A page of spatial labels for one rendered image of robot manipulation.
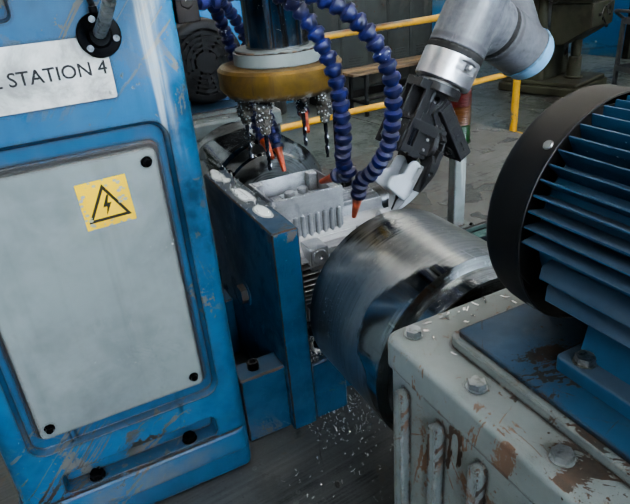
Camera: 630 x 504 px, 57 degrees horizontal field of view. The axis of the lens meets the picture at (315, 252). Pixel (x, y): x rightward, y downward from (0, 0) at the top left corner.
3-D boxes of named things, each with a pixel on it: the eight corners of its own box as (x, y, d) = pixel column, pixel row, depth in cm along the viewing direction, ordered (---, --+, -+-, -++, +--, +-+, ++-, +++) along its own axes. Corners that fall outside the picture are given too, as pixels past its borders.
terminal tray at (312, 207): (277, 247, 89) (272, 203, 86) (253, 223, 98) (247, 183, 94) (346, 227, 93) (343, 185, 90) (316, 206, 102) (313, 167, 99)
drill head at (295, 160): (234, 290, 110) (213, 164, 98) (177, 219, 143) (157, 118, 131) (349, 254, 119) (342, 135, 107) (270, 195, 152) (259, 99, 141)
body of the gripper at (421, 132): (372, 142, 93) (402, 70, 91) (410, 158, 98) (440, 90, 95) (399, 154, 87) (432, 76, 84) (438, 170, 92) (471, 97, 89)
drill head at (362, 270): (469, 586, 56) (483, 383, 44) (303, 377, 85) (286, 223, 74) (644, 479, 65) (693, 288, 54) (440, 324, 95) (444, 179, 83)
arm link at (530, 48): (548, 10, 98) (508, -25, 91) (565, 65, 94) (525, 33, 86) (500, 42, 105) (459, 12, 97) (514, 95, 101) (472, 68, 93)
